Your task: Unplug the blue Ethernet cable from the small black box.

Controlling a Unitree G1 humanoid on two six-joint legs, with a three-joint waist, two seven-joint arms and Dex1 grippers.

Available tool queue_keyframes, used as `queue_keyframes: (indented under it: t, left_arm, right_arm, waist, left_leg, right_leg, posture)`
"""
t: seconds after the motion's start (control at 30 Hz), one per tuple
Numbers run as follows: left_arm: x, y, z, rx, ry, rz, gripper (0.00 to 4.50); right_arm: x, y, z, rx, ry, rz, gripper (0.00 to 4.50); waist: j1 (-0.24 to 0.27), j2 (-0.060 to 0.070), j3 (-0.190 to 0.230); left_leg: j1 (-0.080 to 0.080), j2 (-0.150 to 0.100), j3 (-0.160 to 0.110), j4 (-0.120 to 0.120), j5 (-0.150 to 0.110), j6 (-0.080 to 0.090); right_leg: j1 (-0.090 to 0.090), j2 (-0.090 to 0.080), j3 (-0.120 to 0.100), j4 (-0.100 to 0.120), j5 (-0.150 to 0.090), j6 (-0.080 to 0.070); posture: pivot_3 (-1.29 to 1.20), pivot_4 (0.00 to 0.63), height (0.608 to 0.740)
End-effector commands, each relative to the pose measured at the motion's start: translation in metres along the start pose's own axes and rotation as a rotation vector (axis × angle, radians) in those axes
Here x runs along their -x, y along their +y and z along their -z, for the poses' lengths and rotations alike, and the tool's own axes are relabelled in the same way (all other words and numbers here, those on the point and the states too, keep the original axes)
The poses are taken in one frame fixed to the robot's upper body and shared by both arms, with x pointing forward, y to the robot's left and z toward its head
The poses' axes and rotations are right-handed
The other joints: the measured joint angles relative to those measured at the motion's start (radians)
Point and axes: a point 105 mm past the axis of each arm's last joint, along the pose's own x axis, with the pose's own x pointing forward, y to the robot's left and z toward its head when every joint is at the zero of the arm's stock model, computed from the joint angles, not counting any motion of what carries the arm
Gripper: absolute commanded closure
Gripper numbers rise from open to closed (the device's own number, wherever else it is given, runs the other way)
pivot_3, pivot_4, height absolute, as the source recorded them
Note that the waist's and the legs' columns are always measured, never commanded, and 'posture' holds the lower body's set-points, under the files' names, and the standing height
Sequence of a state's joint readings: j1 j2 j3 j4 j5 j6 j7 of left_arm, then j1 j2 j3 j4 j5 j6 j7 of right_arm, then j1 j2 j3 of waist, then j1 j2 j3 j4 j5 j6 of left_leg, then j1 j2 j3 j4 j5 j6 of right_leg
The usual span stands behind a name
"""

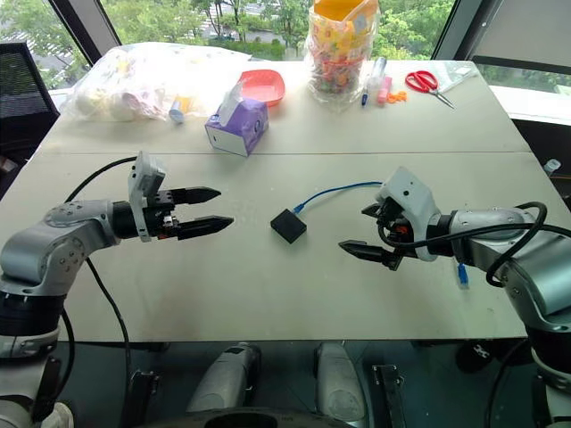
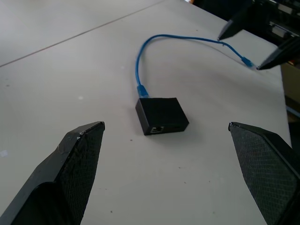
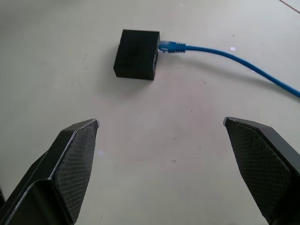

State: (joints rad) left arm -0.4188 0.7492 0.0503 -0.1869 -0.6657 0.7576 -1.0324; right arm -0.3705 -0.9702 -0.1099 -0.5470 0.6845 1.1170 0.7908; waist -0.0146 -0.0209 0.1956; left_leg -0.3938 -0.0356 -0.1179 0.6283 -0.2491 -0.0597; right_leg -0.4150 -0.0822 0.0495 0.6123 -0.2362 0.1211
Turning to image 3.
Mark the blue Ethernet cable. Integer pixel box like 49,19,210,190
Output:
157,39,300,98

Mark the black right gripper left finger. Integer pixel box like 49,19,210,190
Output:
0,118,100,225

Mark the black plastic box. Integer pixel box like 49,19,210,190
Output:
112,29,161,81

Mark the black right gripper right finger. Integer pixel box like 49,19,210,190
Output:
223,116,300,225

